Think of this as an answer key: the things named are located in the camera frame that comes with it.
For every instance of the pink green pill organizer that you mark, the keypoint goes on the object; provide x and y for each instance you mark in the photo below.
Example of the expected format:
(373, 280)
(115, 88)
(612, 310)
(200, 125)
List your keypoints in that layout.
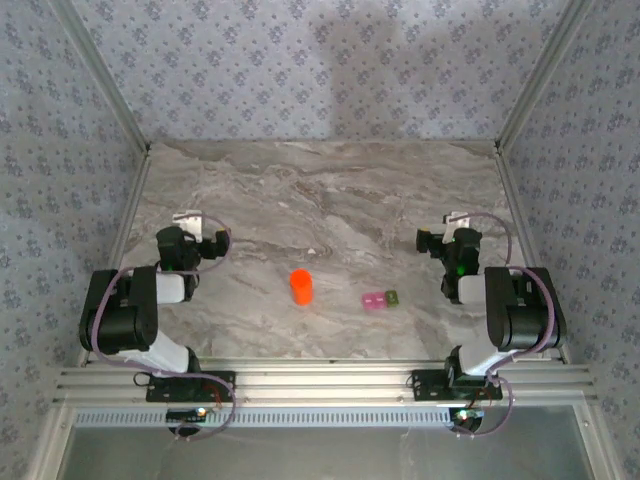
(375, 300)

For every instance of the orange pill bottle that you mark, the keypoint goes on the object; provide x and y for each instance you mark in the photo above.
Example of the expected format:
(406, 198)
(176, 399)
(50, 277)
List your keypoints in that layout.
(302, 296)

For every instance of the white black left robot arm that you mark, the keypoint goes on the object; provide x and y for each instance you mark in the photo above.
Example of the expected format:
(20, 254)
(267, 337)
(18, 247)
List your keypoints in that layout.
(125, 325)

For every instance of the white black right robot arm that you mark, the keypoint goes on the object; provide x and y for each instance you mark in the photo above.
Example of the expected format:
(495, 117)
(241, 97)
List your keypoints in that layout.
(525, 320)

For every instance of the small circuit board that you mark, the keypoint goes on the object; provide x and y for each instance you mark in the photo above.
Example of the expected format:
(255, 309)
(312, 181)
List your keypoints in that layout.
(185, 414)
(470, 415)

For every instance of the grey metal sheet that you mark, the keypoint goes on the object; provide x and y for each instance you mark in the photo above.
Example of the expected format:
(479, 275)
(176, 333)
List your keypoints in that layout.
(325, 455)

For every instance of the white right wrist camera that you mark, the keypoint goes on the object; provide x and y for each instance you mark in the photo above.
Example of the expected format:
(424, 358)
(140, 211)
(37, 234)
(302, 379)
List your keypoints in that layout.
(456, 222)

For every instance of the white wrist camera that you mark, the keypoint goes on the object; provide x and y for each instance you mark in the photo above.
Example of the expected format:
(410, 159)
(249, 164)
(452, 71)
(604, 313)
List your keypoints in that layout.
(456, 222)
(187, 225)

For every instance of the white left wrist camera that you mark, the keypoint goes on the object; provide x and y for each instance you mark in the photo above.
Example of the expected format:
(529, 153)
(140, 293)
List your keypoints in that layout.
(187, 225)

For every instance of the aluminium side rail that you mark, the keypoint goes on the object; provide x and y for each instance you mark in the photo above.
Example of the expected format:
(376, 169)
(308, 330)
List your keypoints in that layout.
(132, 200)
(515, 200)

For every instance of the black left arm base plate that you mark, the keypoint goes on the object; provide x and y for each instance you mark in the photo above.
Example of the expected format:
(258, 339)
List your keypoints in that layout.
(155, 392)

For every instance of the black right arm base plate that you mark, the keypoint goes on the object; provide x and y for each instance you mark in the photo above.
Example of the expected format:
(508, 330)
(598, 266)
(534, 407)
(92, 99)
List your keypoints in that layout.
(425, 392)

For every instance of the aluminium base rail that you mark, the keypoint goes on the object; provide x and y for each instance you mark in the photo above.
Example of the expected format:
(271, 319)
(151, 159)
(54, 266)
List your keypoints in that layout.
(325, 380)

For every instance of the aluminium corner post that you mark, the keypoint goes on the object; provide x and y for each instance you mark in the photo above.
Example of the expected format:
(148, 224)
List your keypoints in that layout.
(105, 75)
(540, 75)

